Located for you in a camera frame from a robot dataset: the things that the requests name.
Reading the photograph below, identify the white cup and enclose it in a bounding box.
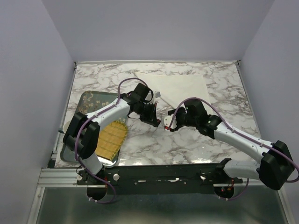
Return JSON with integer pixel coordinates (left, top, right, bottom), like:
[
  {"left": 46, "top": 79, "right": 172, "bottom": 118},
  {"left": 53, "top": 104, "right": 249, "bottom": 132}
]
[{"left": 62, "top": 121, "right": 70, "bottom": 133}]

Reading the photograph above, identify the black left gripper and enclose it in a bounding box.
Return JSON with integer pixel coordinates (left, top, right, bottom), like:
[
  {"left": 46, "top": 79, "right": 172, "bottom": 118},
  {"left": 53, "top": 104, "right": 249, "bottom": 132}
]
[{"left": 137, "top": 102, "right": 158, "bottom": 127}]

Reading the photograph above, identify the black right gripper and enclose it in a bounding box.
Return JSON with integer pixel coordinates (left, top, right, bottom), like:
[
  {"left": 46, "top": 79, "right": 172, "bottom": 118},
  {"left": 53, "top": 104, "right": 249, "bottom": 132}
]
[{"left": 168, "top": 106, "right": 198, "bottom": 132}]

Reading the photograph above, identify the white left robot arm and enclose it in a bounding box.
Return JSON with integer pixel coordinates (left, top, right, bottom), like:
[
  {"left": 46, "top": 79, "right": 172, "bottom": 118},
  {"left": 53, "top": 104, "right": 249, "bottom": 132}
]
[{"left": 63, "top": 83, "right": 161, "bottom": 184}]

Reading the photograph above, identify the cream cloth napkin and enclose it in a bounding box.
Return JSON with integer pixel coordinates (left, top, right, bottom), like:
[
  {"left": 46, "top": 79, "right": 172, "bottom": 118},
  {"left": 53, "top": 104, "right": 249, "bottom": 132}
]
[{"left": 135, "top": 72, "right": 210, "bottom": 108}]

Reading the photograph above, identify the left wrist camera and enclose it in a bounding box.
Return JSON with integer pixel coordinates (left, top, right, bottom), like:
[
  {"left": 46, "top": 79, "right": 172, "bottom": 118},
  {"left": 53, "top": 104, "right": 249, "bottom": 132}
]
[{"left": 155, "top": 91, "right": 161, "bottom": 98}]

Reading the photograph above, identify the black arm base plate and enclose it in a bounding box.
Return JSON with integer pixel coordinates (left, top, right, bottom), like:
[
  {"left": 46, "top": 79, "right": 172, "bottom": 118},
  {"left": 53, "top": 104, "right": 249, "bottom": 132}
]
[{"left": 77, "top": 163, "right": 242, "bottom": 195}]

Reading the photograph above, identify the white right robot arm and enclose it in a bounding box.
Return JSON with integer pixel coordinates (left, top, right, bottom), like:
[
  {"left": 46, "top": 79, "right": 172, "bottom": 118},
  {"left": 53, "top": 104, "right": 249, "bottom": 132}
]
[{"left": 162, "top": 98, "right": 299, "bottom": 190}]

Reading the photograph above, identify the green floral metal tray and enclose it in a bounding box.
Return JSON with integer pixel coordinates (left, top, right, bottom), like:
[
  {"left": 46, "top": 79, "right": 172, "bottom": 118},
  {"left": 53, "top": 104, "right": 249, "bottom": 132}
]
[{"left": 60, "top": 90, "right": 130, "bottom": 168}]

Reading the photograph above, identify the yellow bamboo mat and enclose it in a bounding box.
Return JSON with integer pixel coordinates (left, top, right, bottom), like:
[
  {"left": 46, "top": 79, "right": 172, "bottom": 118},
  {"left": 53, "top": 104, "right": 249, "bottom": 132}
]
[{"left": 95, "top": 120, "right": 128, "bottom": 161}]

